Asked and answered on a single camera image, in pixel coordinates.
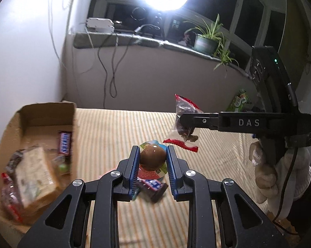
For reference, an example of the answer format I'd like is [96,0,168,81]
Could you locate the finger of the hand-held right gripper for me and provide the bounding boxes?
[179,112,220,131]

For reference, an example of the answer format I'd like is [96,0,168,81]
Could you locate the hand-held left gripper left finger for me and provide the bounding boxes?
[17,145,142,248]

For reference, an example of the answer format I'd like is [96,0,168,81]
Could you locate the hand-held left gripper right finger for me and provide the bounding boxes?
[166,145,297,248]

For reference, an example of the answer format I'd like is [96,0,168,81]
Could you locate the chocolate egg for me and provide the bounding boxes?
[137,139,170,181]

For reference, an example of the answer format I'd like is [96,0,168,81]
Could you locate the brown chocolate bar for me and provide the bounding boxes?
[58,131,73,156]
[136,178,169,204]

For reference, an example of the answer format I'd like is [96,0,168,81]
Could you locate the clear red-edged snack packet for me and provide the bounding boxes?
[163,94,204,153]
[1,173,25,223]

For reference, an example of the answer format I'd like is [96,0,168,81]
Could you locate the small green candy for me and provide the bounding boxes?
[53,157,70,173]

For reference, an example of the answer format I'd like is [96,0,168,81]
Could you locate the beige cake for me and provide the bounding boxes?
[16,147,61,210]

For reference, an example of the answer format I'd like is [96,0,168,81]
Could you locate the brown cardboard box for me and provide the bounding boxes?
[0,101,78,234]

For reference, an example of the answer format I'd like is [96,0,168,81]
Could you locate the person's right hand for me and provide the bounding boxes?
[249,139,311,220]

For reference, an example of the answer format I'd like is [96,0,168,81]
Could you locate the striped yellow blanket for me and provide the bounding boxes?
[26,107,301,248]

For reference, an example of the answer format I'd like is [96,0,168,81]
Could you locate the green printed bag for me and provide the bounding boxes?
[226,89,250,111]

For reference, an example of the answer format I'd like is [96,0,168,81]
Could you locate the dark curtain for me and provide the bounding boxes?
[281,0,311,109]

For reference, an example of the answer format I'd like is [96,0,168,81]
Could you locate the green potted spider plant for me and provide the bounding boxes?
[184,13,240,78]

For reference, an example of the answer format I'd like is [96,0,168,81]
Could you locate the small red-leaved plant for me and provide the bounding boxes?
[184,30,196,46]

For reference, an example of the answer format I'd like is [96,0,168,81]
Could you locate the grey windowsill cloth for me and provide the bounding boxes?
[73,31,251,79]

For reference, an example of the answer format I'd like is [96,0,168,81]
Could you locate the white electronic device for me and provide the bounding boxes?
[86,18,115,34]

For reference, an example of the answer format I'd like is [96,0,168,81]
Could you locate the white wardrobe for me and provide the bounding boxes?
[0,0,79,114]

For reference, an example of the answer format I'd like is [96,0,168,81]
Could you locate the white window frame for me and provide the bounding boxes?
[93,0,288,75]

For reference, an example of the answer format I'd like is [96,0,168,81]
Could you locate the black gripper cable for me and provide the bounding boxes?
[272,83,301,235]

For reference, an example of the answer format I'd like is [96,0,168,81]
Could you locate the short white cable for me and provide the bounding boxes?
[72,22,94,73]

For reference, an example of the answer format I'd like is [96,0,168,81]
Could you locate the long white cable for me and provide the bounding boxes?
[47,0,66,68]

